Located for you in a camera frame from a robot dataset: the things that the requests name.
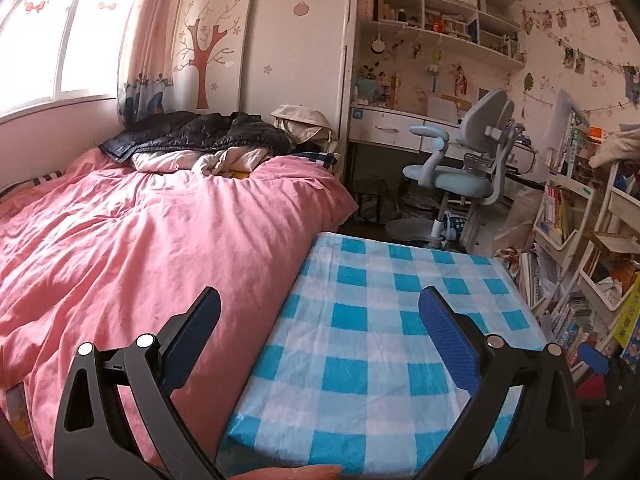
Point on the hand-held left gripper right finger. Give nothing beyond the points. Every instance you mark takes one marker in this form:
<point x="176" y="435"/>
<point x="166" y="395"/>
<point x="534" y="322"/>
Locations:
<point x="447" y="332"/>

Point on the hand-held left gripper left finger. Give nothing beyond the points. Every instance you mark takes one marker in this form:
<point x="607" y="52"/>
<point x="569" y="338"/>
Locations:
<point x="195" y="330"/>

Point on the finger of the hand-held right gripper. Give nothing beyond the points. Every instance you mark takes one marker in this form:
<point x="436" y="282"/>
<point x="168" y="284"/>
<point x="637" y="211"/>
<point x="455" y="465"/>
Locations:
<point x="592" y="360"/>

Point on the red bag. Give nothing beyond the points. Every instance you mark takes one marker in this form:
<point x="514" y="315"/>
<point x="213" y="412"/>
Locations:
<point x="590" y="390"/>

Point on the row of books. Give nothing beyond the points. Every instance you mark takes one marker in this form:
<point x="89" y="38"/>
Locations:
<point x="570" y="325"/>

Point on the yellow printed book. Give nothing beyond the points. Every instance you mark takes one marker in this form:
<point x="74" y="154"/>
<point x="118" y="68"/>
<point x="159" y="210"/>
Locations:
<point x="630" y="310"/>

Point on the blue checked tablecloth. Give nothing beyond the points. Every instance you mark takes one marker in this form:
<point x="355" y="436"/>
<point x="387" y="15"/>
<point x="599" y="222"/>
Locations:
<point x="360" y="360"/>

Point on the pink quilt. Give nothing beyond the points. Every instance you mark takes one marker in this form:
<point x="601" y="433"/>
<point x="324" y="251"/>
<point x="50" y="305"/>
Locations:
<point x="125" y="260"/>

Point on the beige tote bag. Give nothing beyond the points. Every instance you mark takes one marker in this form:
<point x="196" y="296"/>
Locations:
<point x="520" y="210"/>

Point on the black mesh bag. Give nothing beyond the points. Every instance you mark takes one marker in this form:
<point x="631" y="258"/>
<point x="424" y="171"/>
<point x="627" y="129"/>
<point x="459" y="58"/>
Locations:
<point x="372" y="202"/>

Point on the grey blue desk chair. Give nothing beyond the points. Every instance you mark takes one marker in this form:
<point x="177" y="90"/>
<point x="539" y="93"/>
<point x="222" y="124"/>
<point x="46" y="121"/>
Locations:
<point x="450" y="177"/>

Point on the white book rack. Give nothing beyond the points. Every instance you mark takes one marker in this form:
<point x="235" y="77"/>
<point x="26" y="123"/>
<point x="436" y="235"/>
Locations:
<point x="590" y="200"/>

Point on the cream blanket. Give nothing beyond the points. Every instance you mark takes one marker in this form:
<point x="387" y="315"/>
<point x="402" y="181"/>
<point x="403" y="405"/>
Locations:
<point x="225" y="157"/>

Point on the dark puffer jacket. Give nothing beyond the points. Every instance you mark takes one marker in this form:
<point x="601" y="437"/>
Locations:
<point x="200" y="132"/>

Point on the striped pillow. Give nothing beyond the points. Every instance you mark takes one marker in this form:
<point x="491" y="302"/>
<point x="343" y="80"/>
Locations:
<point x="47" y="178"/>

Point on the white desk with drawers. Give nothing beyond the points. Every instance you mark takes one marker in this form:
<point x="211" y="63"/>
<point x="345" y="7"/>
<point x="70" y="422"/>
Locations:
<point x="385" y="130"/>

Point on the blue plaid pillow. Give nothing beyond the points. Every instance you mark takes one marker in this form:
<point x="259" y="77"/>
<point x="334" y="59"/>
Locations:
<point x="320" y="157"/>

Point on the cream cloth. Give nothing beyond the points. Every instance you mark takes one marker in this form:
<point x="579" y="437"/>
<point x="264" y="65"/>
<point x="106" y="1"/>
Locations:
<point x="615" y="145"/>

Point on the wardrobe with tree decal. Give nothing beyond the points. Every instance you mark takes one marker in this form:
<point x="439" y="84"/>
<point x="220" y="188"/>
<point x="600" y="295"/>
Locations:
<point x="270" y="60"/>

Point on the pink curtain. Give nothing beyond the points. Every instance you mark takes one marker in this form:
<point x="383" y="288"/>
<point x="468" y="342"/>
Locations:
<point x="145" y="35"/>

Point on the window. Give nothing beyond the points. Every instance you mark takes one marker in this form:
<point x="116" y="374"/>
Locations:
<point x="75" y="35"/>

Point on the white wall shelf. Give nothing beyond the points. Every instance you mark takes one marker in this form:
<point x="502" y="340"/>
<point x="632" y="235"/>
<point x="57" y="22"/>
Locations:
<point x="450" y="43"/>

